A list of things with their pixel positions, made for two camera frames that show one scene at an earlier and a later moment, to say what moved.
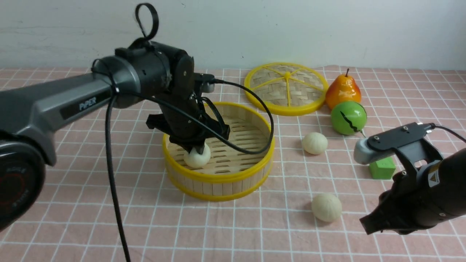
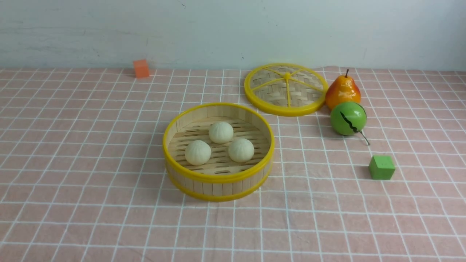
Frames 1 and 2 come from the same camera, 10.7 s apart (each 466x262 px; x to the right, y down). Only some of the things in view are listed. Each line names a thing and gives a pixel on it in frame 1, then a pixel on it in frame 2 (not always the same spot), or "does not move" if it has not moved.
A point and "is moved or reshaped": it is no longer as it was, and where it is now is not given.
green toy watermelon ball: (348, 118) does not move
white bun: (327, 207) -> (241, 150)
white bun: (194, 159) does not move
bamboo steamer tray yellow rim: (231, 171) does not move
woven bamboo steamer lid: (287, 88) does not move
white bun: (314, 143) is moved or reshaped
